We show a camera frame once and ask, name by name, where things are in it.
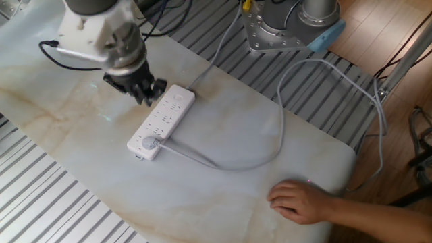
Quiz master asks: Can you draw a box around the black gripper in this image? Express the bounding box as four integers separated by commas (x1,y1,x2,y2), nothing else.
102,59,169,107

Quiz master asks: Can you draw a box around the white power strip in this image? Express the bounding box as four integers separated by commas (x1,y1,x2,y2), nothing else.
126,84,196,161

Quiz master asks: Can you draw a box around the grey power cord with plug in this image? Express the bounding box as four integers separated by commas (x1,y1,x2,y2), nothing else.
141,59,389,193

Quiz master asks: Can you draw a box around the person's right forearm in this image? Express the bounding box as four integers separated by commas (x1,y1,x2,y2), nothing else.
325,197,432,243

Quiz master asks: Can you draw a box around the person's right hand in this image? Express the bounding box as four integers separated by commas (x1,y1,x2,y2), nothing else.
267,180,333,226

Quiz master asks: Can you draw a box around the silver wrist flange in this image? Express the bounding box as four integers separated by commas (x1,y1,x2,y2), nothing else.
104,20,149,77

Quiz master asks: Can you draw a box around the glossy marble pattern mat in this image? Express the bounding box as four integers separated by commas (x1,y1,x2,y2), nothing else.
0,0,358,243

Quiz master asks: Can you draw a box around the black chair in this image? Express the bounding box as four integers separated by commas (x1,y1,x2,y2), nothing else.
387,105,432,207

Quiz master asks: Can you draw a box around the grey power strip cord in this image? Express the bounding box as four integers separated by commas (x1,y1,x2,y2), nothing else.
185,1,244,91

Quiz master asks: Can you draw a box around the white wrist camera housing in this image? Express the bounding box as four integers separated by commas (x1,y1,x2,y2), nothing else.
55,0,136,63

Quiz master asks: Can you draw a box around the black gripper cable bundle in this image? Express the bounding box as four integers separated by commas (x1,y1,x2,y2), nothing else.
37,0,195,72

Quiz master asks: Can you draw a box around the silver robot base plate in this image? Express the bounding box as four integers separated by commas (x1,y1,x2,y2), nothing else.
241,0,317,53

